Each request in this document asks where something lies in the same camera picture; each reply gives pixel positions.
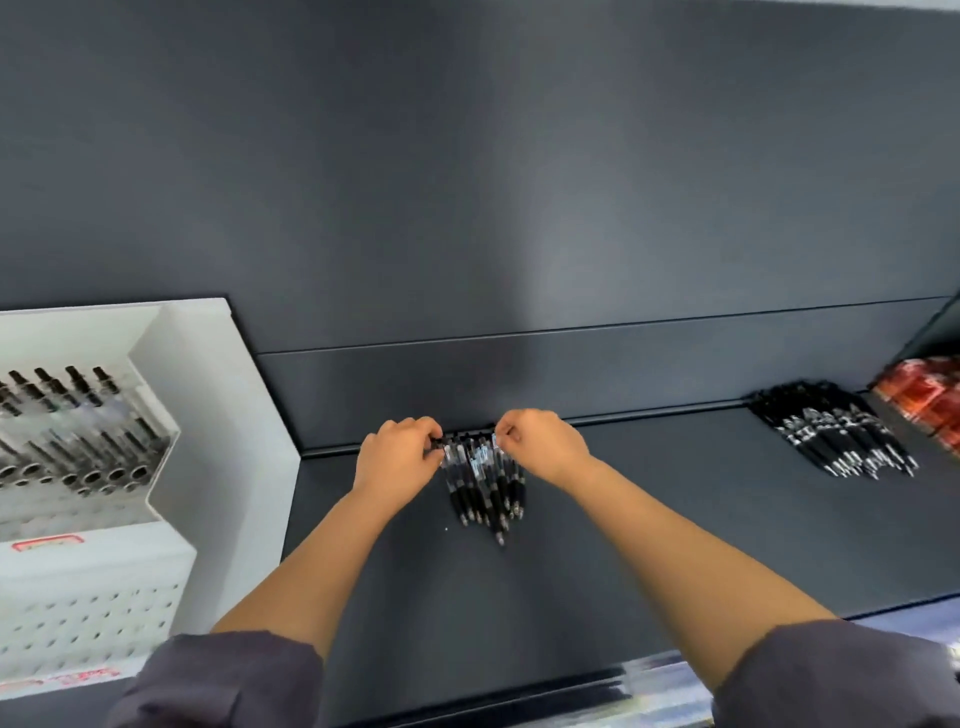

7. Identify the person's right hand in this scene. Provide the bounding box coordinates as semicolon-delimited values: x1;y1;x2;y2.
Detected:
493;408;599;493

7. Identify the person's left hand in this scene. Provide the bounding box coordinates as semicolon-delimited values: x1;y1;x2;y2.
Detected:
352;416;445;513

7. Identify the row of clear-barrel pens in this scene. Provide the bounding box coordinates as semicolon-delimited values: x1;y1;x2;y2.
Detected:
431;428;530;547

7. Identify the white tiered pen holder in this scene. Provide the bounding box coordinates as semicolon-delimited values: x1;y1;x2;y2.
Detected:
0;297;301;695

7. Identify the aligned bundle of black pens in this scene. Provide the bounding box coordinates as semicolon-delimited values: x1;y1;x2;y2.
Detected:
748;380;920;481

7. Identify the clear-barrel pen group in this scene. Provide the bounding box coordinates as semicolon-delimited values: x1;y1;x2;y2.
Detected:
0;365;170;500

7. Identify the person's right forearm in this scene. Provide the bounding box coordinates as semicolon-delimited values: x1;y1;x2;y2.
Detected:
558;461;838;691

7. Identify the person's left forearm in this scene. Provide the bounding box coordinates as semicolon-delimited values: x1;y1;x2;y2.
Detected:
212;487;406;661

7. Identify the dark grey shelf unit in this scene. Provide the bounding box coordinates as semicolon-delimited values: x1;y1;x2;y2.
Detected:
0;0;960;728

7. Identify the grey left sleeve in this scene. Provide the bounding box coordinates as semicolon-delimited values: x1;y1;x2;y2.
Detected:
104;631;325;728

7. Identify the grey sleeve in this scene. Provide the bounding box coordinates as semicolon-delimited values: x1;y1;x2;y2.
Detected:
710;618;960;728
104;631;325;728

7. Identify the grey right sleeve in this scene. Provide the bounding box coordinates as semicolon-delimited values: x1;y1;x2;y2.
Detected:
710;618;960;728

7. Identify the black stocked shelf unit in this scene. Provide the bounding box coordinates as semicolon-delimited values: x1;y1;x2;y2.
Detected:
896;292;960;369

